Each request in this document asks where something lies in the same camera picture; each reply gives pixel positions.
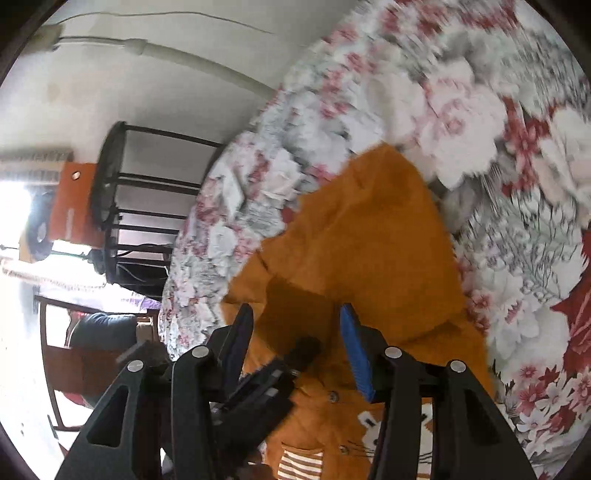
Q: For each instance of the white pipe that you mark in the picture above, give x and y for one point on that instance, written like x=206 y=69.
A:
x=184 y=57

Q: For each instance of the dark grey cushion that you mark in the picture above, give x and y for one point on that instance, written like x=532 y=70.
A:
x=101 y=330

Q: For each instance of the brown board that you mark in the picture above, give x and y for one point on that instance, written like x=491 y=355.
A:
x=92 y=374

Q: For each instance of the floral blanket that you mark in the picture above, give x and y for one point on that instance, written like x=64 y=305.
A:
x=461 y=92

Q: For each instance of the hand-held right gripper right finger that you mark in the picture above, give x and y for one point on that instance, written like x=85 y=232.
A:
x=355 y=350

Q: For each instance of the orange towel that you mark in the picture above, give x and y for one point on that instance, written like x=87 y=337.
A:
x=369 y=230

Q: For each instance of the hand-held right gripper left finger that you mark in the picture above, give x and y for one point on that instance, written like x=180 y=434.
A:
x=240 y=344

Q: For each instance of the black metal bed frame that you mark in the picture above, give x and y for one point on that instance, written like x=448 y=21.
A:
x=104 y=184

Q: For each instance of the dark round object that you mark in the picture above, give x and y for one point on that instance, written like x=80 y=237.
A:
x=39 y=230

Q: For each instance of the orange box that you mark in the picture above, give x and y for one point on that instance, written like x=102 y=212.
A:
x=74 y=203

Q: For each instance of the wooden armchair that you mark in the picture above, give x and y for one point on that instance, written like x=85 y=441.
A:
x=46 y=350

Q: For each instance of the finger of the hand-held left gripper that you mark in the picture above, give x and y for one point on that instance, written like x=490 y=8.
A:
x=277 y=383

